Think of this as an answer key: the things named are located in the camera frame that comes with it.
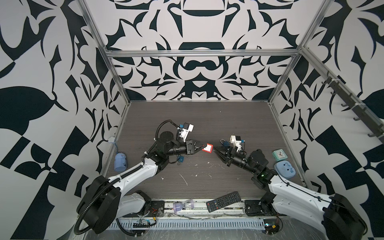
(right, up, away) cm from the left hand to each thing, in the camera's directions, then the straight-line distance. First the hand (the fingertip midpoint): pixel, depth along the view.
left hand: (207, 143), depth 69 cm
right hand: (+3, -3, -1) cm, 5 cm away
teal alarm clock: (+46, -11, +22) cm, 52 cm away
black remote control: (+6, -31, +6) cm, 32 cm away
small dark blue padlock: (-14, -13, +21) cm, 28 cm away
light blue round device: (+44, -17, +14) cm, 49 cm away
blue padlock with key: (+14, -5, +27) cm, 31 cm away
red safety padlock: (+1, -3, +1) cm, 3 cm away
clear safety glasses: (-14, -31, +4) cm, 34 cm away
